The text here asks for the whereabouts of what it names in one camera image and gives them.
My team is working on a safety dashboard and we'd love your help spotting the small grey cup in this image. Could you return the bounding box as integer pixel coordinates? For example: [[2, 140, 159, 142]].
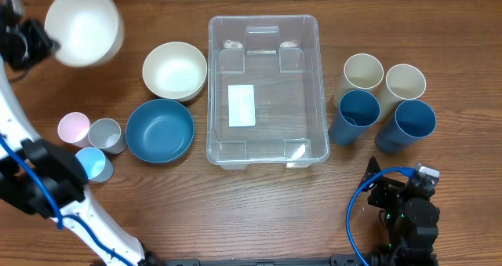
[[88, 118, 127, 154]]

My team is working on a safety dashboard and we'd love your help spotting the tall cream cup left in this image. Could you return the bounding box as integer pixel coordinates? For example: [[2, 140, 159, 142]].
[[333, 53, 384, 107]]

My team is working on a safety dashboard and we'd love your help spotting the dark blue bowl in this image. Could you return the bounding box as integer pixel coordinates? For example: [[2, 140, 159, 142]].
[[125, 99, 195, 164]]

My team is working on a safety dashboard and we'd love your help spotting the clear plastic storage bin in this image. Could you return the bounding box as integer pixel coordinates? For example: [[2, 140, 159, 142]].
[[206, 15, 329, 169]]

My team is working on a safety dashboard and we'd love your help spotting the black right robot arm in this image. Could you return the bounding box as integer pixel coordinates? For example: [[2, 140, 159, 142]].
[[363, 163, 440, 266]]

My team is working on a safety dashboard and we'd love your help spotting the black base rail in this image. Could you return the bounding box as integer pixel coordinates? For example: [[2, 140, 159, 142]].
[[163, 254, 363, 266]]

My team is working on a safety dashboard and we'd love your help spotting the cream bowl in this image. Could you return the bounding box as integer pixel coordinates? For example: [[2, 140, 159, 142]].
[[44, 0, 125, 67], [142, 42, 208, 102]]

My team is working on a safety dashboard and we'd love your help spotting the tall blue cup left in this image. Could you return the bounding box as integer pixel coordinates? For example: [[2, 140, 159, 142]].
[[329, 89, 380, 145]]

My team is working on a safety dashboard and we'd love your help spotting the small pink cup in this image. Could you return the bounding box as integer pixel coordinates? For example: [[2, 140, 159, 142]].
[[57, 112, 91, 148]]

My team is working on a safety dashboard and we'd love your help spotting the tall cream cup right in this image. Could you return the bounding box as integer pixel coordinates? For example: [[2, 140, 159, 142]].
[[376, 64, 427, 122]]

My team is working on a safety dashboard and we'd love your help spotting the tall blue cup right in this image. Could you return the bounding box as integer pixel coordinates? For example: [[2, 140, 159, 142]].
[[374, 100, 437, 154]]

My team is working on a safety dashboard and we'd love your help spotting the small light blue cup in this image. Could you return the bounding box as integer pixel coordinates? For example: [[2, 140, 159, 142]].
[[75, 147, 114, 183]]

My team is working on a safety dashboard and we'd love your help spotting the tall blue cup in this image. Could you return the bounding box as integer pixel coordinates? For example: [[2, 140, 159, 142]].
[[329, 89, 380, 145], [374, 100, 437, 154]]

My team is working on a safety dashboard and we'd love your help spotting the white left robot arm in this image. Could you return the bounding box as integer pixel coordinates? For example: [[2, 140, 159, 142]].
[[1, 0, 162, 265]]

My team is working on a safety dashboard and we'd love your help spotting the tall cream cup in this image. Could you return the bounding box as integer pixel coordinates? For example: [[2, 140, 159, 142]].
[[333, 53, 384, 107], [376, 64, 427, 122]]

